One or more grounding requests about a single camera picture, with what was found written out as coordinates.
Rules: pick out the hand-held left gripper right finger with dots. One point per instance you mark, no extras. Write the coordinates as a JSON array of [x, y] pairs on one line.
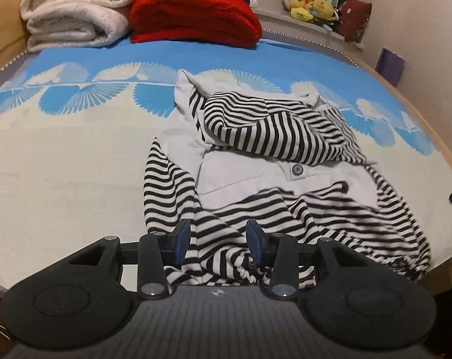
[[255, 245]]

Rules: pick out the yellow duck plush toy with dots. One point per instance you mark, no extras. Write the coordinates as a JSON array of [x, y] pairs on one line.
[[300, 5]]

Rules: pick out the black white striped hooded top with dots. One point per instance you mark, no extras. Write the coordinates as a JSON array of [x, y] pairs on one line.
[[248, 131]]

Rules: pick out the red folded blanket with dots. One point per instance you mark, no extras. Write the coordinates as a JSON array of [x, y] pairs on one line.
[[196, 15]]

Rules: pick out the purple box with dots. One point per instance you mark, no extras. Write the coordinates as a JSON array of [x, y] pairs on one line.
[[390, 65]]

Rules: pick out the brown plush cushion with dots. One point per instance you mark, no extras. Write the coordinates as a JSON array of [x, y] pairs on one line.
[[355, 20]]

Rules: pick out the yellow plush toy blue patch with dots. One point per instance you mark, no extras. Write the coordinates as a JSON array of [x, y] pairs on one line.
[[322, 9]]

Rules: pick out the white folded blanket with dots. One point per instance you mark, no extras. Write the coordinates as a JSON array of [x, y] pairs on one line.
[[72, 11]]

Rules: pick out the blue white leaf bed mat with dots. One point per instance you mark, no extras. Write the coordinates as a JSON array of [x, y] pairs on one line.
[[61, 179]]

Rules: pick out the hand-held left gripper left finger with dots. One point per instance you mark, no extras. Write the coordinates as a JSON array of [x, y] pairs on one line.
[[181, 240]]

